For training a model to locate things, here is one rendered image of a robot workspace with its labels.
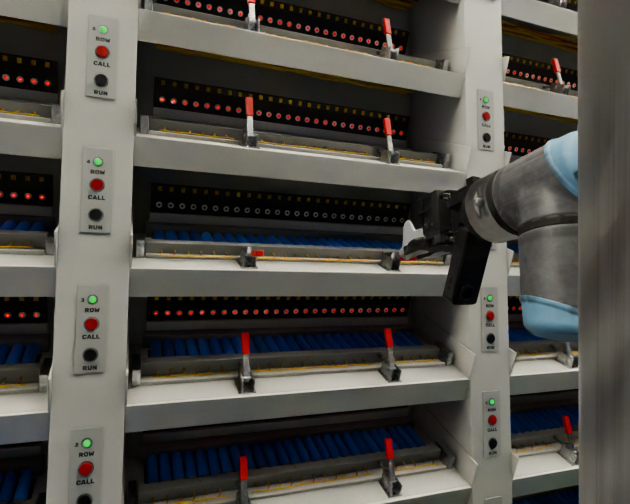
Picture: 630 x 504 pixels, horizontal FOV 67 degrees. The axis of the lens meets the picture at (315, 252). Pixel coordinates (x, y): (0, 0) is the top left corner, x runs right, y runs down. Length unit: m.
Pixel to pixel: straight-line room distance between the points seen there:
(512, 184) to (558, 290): 0.14
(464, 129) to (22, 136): 0.76
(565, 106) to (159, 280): 0.92
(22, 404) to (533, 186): 0.71
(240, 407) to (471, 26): 0.84
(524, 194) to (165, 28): 0.59
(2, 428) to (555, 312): 0.69
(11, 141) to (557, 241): 0.70
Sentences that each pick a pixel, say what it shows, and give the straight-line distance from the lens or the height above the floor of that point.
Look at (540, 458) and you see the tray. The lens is 1.18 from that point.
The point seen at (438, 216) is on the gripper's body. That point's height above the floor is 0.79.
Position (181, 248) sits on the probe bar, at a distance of 0.80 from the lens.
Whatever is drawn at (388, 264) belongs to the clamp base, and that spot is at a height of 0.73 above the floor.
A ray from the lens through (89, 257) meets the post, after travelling 0.75.
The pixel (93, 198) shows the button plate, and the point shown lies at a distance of 0.76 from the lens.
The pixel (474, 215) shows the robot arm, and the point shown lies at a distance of 0.64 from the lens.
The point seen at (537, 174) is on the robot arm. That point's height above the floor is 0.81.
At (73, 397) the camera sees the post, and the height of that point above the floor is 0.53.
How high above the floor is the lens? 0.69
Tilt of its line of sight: 4 degrees up
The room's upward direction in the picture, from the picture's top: straight up
